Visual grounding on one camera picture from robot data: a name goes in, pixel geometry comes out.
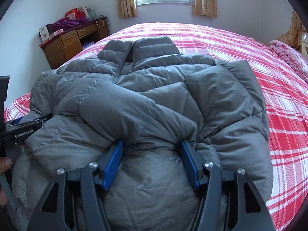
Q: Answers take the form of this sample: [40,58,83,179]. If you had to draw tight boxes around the pink folded blanket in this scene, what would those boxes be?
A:
[269,40,307,82]

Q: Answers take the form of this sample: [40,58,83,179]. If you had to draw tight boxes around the red box on desk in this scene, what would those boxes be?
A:
[65,8,86,20]

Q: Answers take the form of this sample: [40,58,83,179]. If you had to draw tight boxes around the white fruit print box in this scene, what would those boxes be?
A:
[39,25,50,42]

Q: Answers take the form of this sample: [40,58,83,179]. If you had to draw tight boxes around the grey puffer down jacket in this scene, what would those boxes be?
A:
[5,37,274,230]

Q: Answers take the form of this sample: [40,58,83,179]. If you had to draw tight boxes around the purple clothes on desk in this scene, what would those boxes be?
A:
[46,17,89,32]

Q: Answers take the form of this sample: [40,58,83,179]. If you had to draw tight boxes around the beige side window curtain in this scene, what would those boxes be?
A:
[278,9,306,49]

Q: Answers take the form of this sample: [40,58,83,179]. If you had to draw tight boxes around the flat red pink box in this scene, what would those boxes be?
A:
[49,28,64,40]

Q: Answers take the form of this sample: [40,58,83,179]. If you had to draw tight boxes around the brown wooden desk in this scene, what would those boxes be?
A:
[41,16,110,69]

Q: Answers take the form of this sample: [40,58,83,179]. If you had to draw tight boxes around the person's left hand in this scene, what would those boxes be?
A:
[0,157,13,208]

